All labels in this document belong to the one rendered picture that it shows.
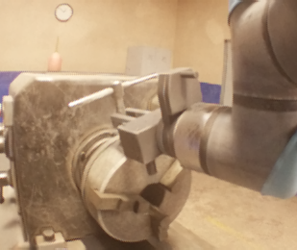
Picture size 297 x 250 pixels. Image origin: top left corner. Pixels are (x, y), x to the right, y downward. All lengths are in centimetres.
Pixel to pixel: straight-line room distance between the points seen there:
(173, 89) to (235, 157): 12
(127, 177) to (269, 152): 31
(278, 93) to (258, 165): 7
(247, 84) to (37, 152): 51
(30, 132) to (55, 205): 22
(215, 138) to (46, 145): 44
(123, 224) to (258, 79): 41
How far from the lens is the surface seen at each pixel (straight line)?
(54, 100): 59
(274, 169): 23
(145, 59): 405
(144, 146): 33
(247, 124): 23
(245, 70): 23
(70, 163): 64
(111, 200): 45
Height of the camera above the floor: 134
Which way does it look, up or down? 11 degrees down
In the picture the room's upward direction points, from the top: 5 degrees clockwise
